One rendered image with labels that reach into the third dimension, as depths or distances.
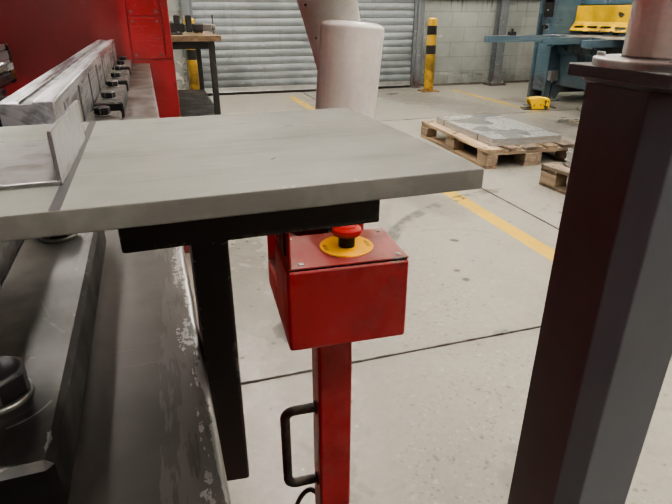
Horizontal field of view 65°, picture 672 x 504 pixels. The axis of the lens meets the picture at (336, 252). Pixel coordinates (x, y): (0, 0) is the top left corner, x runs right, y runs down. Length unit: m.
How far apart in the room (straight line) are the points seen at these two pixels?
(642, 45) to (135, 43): 1.99
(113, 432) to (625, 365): 0.76
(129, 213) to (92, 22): 2.25
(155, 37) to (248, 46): 5.58
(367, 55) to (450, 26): 8.33
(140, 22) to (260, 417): 1.62
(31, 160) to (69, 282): 0.12
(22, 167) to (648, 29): 0.72
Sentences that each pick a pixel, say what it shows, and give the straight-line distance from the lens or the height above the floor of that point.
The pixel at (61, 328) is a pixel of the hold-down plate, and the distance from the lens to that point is 0.33.
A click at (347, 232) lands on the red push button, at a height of 0.81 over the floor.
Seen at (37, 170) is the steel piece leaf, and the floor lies 1.00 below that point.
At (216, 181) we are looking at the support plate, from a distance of 0.23.
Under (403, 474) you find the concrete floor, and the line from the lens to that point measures 1.46.
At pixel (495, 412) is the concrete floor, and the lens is 1.68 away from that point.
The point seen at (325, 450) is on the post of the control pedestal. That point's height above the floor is 0.41.
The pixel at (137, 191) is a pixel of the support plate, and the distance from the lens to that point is 0.22.
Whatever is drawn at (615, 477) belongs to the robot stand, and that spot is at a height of 0.34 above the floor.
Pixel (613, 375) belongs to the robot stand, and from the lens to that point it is 0.91.
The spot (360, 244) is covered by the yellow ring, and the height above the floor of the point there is 0.78.
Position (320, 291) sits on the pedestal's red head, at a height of 0.75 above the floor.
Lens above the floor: 1.06
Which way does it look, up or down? 24 degrees down
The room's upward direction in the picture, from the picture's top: straight up
